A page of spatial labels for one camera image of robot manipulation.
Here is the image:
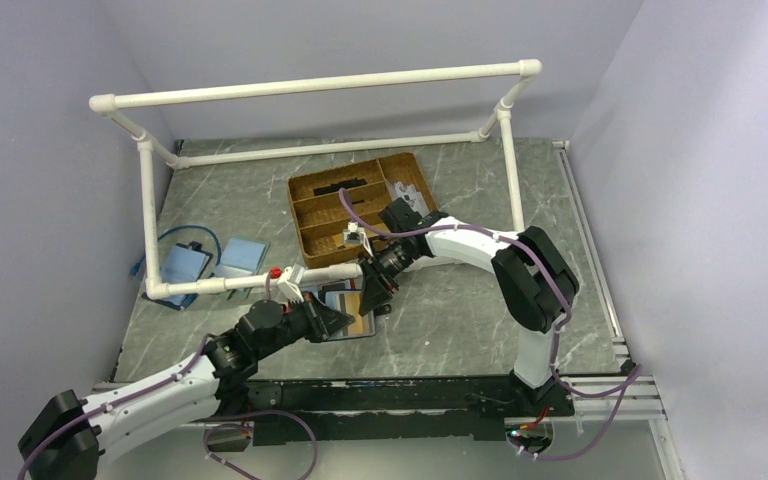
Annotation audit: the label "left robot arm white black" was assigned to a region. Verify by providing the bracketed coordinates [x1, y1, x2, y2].
[18, 293, 354, 479]

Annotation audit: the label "brown woven divided tray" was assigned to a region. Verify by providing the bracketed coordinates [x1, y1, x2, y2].
[288, 152, 438, 268]

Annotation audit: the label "blue card left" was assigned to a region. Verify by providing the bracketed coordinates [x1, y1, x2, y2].
[154, 242, 213, 311]

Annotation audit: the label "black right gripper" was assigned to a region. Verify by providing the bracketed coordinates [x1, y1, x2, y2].
[358, 240, 413, 317]

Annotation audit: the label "gold credit card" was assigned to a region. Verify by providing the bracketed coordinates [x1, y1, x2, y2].
[337, 314, 370, 339]

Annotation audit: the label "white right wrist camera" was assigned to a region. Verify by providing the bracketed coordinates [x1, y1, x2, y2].
[342, 222, 370, 249]

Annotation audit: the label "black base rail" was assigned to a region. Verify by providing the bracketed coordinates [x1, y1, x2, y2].
[210, 374, 575, 446]

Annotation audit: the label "white PVC pipe frame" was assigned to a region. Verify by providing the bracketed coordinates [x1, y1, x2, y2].
[89, 59, 543, 300]

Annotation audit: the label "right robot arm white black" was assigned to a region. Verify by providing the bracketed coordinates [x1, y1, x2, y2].
[359, 199, 580, 415]

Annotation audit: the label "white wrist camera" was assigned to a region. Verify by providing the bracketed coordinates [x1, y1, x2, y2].
[266, 264, 306, 303]
[342, 222, 370, 249]

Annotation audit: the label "grey cards in tray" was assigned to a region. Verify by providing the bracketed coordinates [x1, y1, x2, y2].
[386, 181, 431, 216]

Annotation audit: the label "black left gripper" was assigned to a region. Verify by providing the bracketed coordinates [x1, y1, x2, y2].
[254, 289, 354, 360]

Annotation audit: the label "blue cable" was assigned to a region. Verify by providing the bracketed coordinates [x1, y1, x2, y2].
[128, 224, 224, 278]

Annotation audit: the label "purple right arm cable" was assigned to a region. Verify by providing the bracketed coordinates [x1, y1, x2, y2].
[337, 188, 644, 463]

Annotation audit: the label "black card in tray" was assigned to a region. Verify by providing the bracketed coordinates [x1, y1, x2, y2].
[313, 178, 368, 197]

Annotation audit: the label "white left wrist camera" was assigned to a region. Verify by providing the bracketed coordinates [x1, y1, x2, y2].
[266, 264, 306, 303]

